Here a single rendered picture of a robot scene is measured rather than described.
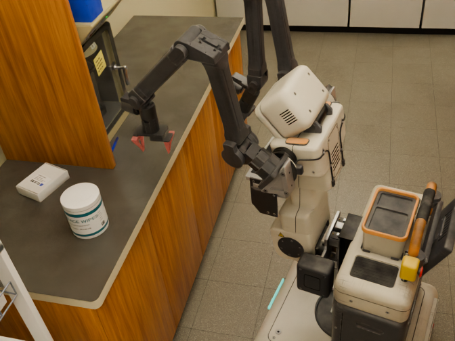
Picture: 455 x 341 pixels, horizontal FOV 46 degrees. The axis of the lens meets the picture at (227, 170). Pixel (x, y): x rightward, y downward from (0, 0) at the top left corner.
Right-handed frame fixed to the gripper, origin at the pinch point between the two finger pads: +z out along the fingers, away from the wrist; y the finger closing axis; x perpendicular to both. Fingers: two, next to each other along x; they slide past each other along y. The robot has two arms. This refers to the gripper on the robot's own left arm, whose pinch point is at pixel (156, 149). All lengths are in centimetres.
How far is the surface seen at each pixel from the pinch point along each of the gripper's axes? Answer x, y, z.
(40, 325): 72, 10, 5
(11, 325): 55, 42, 38
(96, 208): 26.9, 13.0, 4.7
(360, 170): -128, -77, 111
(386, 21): -321, -94, 100
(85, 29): -14.8, 23.5, -38.7
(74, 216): 31.3, 19.2, 5.3
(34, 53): -7, 41, -33
